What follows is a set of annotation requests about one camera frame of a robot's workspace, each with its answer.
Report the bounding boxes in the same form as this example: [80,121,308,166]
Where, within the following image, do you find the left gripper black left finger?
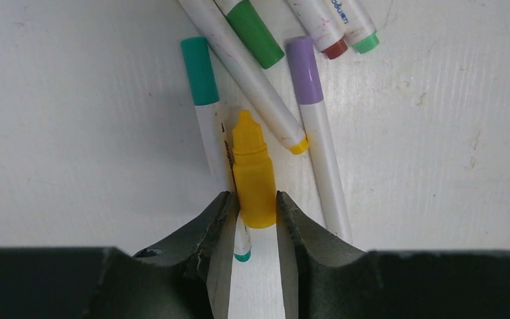
[0,191,239,318]

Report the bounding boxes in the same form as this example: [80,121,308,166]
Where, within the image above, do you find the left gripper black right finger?
[276,191,510,318]

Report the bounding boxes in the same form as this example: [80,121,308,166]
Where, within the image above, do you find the small yellow bottle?
[232,110,277,229]

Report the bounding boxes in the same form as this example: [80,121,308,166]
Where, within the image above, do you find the teal marker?
[180,36,253,263]

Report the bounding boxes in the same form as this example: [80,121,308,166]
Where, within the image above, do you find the purple marker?
[286,36,353,244]

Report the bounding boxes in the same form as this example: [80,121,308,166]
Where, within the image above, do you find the brown marker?
[286,0,349,60]

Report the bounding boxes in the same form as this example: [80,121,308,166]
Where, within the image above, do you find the dark green cap marker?
[214,0,285,70]

